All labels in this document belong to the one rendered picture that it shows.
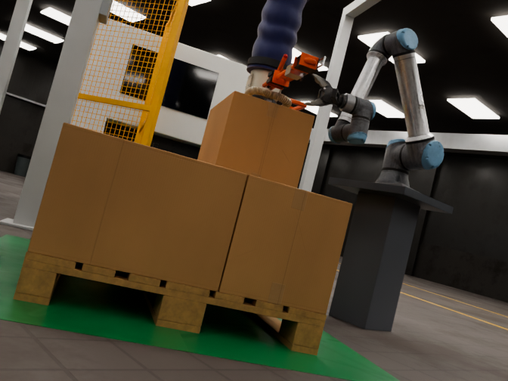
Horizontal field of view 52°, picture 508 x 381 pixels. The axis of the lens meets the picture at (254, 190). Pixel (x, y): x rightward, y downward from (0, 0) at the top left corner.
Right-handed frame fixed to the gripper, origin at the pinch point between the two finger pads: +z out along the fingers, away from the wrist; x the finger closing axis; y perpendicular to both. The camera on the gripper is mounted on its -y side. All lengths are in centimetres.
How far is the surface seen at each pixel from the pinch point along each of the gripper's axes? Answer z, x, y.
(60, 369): 77, -107, -116
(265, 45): 20.4, 19.4, 19.4
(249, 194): 32, -59, -64
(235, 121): 30.6, -26.2, -4.3
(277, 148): 8.7, -32.6, -4.6
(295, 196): 16, -56, -64
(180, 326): 44, -106, -64
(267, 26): 21.8, 29.3, 20.8
